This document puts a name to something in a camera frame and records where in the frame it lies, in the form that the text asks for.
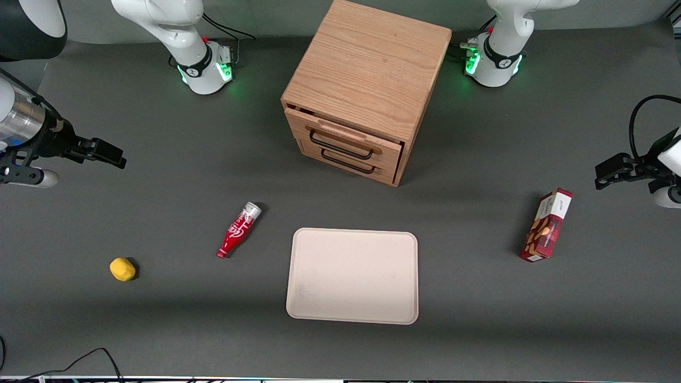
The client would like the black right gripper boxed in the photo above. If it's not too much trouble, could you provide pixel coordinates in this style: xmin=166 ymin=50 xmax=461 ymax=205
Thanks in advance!
xmin=32 ymin=117 xmax=127 ymax=170

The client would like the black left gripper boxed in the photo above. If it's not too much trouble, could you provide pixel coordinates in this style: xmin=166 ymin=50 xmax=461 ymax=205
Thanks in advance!
xmin=595 ymin=128 xmax=676 ymax=190

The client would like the wooden drawer with long pull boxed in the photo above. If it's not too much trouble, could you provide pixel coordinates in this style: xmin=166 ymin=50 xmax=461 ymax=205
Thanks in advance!
xmin=285 ymin=105 xmax=404 ymax=177

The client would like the long black wire handle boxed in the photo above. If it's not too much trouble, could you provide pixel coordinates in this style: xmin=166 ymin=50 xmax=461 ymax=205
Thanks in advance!
xmin=309 ymin=130 xmax=375 ymax=161

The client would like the wooden drawer with short pull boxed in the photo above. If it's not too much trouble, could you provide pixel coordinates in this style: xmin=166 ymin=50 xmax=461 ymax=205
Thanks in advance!
xmin=295 ymin=139 xmax=400 ymax=185

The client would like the wooden drawer cabinet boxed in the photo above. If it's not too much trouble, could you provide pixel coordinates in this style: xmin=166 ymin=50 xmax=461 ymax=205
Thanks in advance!
xmin=281 ymin=0 xmax=453 ymax=187

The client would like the red cookie box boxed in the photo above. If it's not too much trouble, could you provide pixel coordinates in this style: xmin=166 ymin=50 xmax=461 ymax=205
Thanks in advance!
xmin=519 ymin=188 xmax=574 ymax=262

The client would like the yellow lemon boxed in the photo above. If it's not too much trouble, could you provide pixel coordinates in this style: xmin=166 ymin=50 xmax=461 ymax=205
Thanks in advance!
xmin=110 ymin=257 xmax=137 ymax=282

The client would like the red cola bottle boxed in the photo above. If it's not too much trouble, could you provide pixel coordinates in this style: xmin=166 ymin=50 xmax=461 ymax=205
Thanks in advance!
xmin=216 ymin=202 xmax=262 ymax=259

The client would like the beige plastic tray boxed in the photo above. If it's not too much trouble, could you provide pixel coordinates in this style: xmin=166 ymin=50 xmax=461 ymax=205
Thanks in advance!
xmin=286 ymin=228 xmax=419 ymax=326

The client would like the black looped gripper cable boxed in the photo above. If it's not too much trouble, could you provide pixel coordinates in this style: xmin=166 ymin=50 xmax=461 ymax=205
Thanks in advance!
xmin=629 ymin=95 xmax=681 ymax=160

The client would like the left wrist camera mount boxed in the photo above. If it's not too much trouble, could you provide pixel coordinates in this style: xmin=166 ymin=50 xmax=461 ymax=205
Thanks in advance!
xmin=649 ymin=179 xmax=681 ymax=209

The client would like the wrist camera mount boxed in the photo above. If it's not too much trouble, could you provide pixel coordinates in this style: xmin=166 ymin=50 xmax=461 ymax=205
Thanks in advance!
xmin=649 ymin=179 xmax=681 ymax=209
xmin=0 ymin=151 xmax=60 ymax=188

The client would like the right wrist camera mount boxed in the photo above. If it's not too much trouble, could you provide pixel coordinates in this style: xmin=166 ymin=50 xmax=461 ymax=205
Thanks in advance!
xmin=0 ymin=151 xmax=60 ymax=188

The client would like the black right arm base cable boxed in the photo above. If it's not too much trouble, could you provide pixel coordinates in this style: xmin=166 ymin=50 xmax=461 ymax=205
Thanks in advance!
xmin=201 ymin=13 xmax=256 ymax=65

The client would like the thin black table cable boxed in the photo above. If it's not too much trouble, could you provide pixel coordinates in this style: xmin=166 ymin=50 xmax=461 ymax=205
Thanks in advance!
xmin=0 ymin=347 xmax=126 ymax=383

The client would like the short black wire handle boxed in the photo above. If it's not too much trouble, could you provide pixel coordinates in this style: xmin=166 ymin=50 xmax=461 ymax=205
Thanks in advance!
xmin=320 ymin=149 xmax=376 ymax=175

